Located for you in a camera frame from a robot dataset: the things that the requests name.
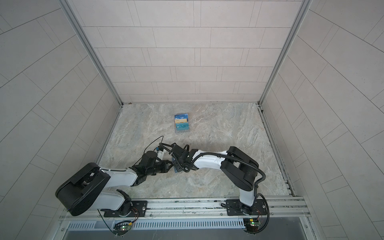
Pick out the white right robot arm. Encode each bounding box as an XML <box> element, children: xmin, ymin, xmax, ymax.
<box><xmin>167</xmin><ymin>143</ymin><xmax>266</xmax><ymax>207</ymax></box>

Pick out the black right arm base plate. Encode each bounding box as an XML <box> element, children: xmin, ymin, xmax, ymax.
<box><xmin>224</xmin><ymin>199</ymin><xmax>268</xmax><ymax>216</ymax></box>

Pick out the right aluminium corner post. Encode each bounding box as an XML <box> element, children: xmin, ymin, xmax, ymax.
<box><xmin>259</xmin><ymin>0</ymin><xmax>312</xmax><ymax>106</ymax></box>

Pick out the dark blue VIP card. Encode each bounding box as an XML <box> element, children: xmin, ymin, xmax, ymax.
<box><xmin>175</xmin><ymin>113</ymin><xmax>189</xmax><ymax>120</ymax></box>

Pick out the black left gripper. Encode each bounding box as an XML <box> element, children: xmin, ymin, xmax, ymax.
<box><xmin>145</xmin><ymin>160</ymin><xmax>173</xmax><ymax>177</ymax></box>

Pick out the white vent grille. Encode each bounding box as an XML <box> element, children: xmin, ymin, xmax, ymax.
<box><xmin>67</xmin><ymin>218</ymin><xmax>245</xmax><ymax>231</ymax></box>

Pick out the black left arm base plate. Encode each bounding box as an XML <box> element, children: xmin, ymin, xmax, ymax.
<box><xmin>101</xmin><ymin>201</ymin><xmax>148</xmax><ymax>218</ymax></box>

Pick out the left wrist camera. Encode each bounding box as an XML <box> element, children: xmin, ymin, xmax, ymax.
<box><xmin>155</xmin><ymin>147</ymin><xmax>165</xmax><ymax>161</ymax></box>

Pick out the circuit board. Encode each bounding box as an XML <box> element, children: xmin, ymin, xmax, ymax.
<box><xmin>243</xmin><ymin>219</ymin><xmax>261</xmax><ymax>234</ymax></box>
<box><xmin>113</xmin><ymin>221</ymin><xmax>133</xmax><ymax>236</ymax></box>

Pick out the left circuit board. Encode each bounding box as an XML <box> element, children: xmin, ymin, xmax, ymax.
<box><xmin>113</xmin><ymin>221</ymin><xmax>133</xmax><ymax>236</ymax></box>

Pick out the thin black camera cable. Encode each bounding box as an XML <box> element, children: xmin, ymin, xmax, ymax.
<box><xmin>131</xmin><ymin>135</ymin><xmax>165</xmax><ymax>167</ymax></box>

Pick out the right circuit board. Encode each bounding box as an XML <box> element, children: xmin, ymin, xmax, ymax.
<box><xmin>243</xmin><ymin>219</ymin><xmax>261</xmax><ymax>234</ymax></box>

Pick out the aluminium corner post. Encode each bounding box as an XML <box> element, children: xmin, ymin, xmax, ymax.
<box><xmin>259</xmin><ymin>0</ymin><xmax>312</xmax><ymax>106</ymax></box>
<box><xmin>58</xmin><ymin>0</ymin><xmax>124</xmax><ymax>108</ymax></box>

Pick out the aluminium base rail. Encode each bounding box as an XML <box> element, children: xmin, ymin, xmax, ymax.
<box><xmin>57</xmin><ymin>196</ymin><xmax>311</xmax><ymax>220</ymax></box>

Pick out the teal VIP card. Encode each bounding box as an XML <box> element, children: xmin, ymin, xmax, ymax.
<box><xmin>176</xmin><ymin>123</ymin><xmax>190</xmax><ymax>132</ymax></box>

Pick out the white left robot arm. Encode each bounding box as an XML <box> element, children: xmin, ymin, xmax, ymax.
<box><xmin>55</xmin><ymin>151</ymin><xmax>174</xmax><ymax>217</ymax></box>

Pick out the left aluminium corner post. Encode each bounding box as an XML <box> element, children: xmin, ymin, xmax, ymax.
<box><xmin>58</xmin><ymin>0</ymin><xmax>124</xmax><ymax>108</ymax></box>

